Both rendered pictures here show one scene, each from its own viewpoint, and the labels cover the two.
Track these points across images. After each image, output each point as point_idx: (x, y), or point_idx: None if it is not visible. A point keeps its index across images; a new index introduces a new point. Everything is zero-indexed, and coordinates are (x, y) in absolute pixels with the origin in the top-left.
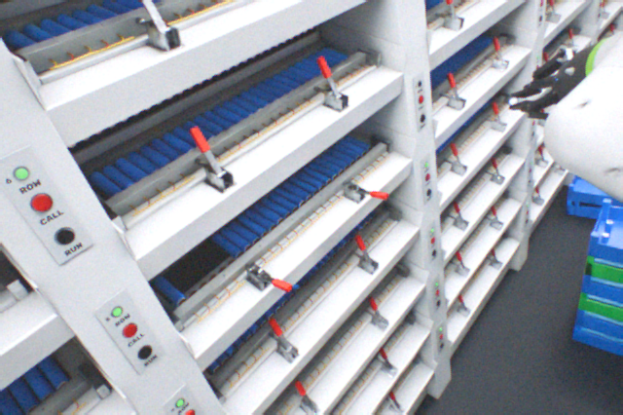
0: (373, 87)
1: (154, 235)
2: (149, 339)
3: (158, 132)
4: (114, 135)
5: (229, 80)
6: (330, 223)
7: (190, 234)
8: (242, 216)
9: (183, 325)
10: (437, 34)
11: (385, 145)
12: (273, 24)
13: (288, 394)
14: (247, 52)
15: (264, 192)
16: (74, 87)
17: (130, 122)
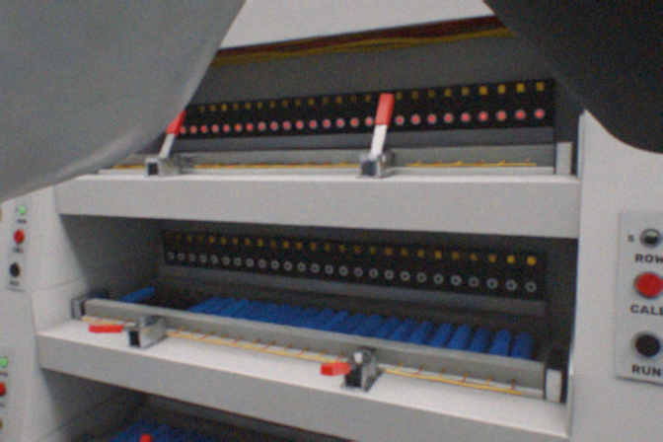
0: (474, 179)
1: (86, 177)
2: (23, 261)
3: (236, 149)
4: (211, 139)
5: (349, 138)
6: (275, 370)
7: (99, 193)
8: (255, 301)
9: (83, 316)
10: None
11: (541, 370)
12: (277, 11)
13: None
14: (238, 36)
15: (188, 215)
16: None
17: (232, 135)
